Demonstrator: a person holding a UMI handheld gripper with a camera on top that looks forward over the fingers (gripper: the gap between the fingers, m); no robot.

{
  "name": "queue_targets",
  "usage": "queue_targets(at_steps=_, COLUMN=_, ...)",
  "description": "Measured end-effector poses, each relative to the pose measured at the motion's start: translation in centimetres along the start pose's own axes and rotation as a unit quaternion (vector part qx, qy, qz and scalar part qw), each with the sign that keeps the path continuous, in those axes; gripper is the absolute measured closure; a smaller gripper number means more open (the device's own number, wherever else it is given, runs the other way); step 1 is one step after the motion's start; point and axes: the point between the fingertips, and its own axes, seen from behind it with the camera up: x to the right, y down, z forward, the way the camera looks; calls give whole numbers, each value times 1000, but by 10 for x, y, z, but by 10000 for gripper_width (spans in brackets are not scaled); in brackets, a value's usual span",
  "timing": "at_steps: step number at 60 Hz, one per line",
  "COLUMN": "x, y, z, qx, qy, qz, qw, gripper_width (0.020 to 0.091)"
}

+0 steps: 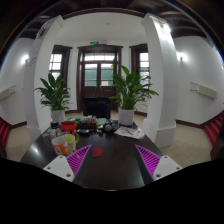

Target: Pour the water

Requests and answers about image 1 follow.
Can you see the black chair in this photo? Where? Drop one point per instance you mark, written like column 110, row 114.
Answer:
column 96, row 109

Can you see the red carpeted staircase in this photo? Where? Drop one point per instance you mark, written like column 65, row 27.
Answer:
column 215, row 128
column 4, row 133

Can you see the printed magazine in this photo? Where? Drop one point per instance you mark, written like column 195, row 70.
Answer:
column 129, row 132

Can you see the flat round red coaster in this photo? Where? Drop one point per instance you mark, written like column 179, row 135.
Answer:
column 97, row 152

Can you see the green packet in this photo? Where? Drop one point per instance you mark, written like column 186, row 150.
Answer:
column 101, row 121

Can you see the red box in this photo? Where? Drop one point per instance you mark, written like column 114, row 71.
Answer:
column 68, row 126

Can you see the dark wooden double door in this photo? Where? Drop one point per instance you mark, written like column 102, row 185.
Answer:
column 99, row 90

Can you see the glowing wall lamp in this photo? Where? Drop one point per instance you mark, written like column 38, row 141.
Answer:
column 25, row 59
column 181, row 56

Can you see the green exit sign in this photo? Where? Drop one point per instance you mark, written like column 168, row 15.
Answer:
column 94, row 42

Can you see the green printed box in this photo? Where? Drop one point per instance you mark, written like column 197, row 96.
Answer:
column 72, row 119

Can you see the dark grey headphones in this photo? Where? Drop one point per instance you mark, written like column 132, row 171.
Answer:
column 111, row 127

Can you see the orange drink bottle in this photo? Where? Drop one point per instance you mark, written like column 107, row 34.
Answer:
column 60, row 146

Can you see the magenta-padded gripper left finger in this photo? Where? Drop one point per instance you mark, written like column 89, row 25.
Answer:
column 60, row 166

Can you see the box of snacks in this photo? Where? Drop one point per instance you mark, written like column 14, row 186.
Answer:
column 88, row 122

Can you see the potted plant in white pot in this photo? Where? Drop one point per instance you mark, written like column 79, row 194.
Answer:
column 58, row 116
column 126, row 116

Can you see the dark framed window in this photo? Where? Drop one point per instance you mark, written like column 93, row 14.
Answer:
column 144, row 65
column 55, row 63

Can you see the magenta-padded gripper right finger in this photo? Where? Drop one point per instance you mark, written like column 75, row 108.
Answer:
column 165, row 166

